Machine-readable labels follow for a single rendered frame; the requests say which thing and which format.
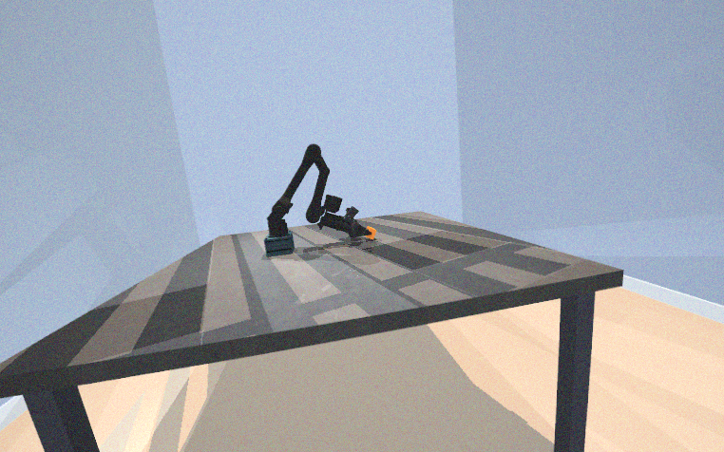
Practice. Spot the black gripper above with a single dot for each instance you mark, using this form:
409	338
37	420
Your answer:
354	229

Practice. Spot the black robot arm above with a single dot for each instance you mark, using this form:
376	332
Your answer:
276	224

